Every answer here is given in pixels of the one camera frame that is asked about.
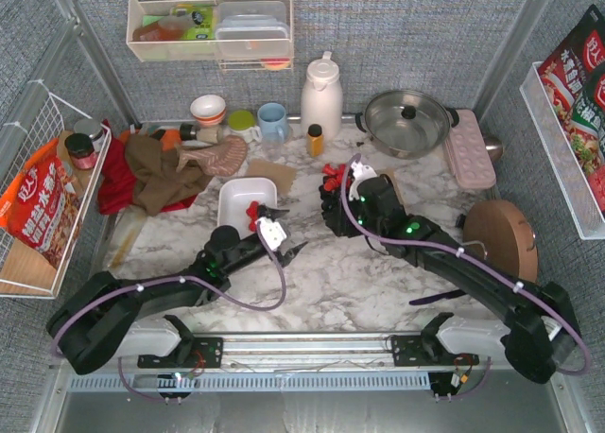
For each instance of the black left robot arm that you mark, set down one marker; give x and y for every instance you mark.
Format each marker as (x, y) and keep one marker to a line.
(90, 327)

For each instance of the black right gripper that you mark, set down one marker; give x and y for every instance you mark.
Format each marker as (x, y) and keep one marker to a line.
(337, 208)

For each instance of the white wire wall basket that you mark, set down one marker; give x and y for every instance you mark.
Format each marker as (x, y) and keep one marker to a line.
(24, 272)

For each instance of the red cloth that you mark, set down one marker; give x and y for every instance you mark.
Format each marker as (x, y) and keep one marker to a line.
(115, 191)

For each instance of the glass jar lying down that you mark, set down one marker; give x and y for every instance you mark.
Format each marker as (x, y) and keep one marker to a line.
(207, 135)

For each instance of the white right wall basket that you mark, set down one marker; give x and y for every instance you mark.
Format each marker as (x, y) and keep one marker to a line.
(578, 196)

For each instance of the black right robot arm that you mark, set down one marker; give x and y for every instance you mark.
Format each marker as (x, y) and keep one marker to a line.
(540, 326)

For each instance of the pink striped towel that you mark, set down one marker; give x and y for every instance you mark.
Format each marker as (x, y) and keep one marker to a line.
(221, 160)

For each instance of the white plastic storage basket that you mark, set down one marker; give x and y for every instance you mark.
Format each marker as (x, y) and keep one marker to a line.
(235, 197)

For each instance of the orange snack bag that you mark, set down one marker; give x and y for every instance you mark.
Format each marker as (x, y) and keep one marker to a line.
(38, 208)

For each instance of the green packet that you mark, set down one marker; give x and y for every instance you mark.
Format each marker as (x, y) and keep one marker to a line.
(202, 18)

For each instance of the white orange striped bowl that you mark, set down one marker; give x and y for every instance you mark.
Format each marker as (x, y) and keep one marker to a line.
(208, 110)

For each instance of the pink egg tray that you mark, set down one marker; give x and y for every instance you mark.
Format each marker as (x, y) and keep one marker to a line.
(466, 153)

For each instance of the orange spice bottle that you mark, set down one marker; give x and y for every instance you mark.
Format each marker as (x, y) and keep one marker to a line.
(315, 145)

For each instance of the steel pot with lid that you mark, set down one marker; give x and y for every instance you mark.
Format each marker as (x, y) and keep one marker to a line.
(406, 124)

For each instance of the silver lidded jar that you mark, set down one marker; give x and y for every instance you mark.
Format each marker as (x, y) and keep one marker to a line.
(93, 129)

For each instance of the tan scouring pad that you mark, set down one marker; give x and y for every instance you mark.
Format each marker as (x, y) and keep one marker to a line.
(282, 176)
(390, 173)

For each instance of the white thermos jug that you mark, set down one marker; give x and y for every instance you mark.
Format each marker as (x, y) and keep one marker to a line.
(322, 97)

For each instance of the cream wall shelf basket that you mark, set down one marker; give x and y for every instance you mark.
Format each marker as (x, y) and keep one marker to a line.
(153, 34)

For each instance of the round wooden board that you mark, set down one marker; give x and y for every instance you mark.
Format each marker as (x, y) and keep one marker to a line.
(498, 232)

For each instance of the red seasoning packet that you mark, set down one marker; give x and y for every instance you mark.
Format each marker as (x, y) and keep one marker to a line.
(573, 79)

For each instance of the clear plastic food containers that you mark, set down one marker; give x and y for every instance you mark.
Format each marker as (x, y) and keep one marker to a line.
(249, 30)

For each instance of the clear glass cup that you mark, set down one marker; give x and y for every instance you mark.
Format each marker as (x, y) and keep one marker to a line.
(273, 149)

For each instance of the dark lidded red jar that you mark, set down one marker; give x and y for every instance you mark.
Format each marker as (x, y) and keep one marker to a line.
(81, 151)

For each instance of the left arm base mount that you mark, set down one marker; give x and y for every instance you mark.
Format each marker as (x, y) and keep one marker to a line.
(200, 354)

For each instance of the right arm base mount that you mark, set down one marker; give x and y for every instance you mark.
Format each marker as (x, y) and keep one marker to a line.
(418, 350)

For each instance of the steel ladle bowl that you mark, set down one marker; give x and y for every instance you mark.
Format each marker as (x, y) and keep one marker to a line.
(494, 147)

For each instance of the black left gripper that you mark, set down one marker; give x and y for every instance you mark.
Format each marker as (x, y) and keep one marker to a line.
(276, 242)

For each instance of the blue mug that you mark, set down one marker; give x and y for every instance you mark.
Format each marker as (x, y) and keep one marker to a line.
(272, 121)

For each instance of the brown cloth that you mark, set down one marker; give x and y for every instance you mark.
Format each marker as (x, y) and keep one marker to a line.
(159, 186)

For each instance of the green lidded white cup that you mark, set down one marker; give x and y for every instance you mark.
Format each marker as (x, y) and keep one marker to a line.
(242, 123)

